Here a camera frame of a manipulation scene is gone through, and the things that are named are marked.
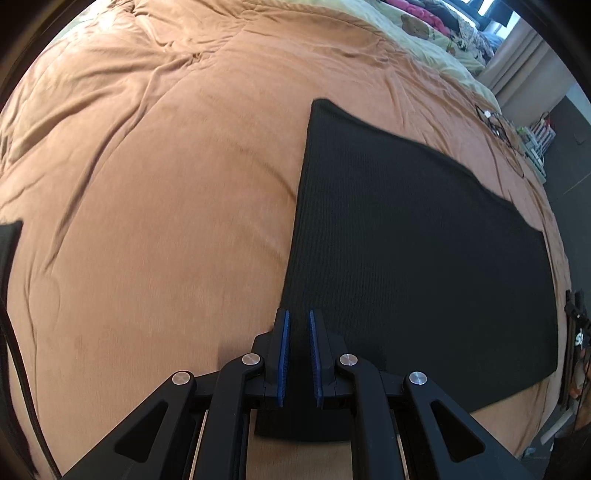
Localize cream duvet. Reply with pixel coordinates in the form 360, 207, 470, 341
286, 0, 500, 110

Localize floral cloth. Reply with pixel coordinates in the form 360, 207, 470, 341
441, 13, 500, 58

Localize black t-shirt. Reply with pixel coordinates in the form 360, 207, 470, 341
254, 98, 560, 441

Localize bear print sheet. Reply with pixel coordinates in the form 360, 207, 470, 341
360, 0, 486, 80

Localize pink curtain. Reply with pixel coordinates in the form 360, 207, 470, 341
487, 18, 570, 117

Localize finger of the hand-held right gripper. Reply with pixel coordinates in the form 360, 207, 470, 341
564, 288, 591, 323

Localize pale green nightstand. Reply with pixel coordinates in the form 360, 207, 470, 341
516, 127, 551, 182

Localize striped gift bag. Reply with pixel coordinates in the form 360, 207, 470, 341
525, 112, 557, 163

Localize tangled cables with charger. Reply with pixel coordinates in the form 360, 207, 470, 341
475, 104, 528, 177

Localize orange blanket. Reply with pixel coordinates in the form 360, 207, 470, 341
0, 0, 574, 480

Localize pink plush toy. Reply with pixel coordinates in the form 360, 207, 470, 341
387, 0, 452, 36

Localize folded plain black cloth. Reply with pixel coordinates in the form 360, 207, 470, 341
0, 220, 24, 303

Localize thick black gripper cable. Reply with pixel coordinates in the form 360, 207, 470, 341
0, 295, 62, 479

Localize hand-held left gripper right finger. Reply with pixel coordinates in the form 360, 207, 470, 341
308, 308, 536, 480

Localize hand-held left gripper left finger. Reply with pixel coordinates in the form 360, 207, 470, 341
60, 308, 291, 480

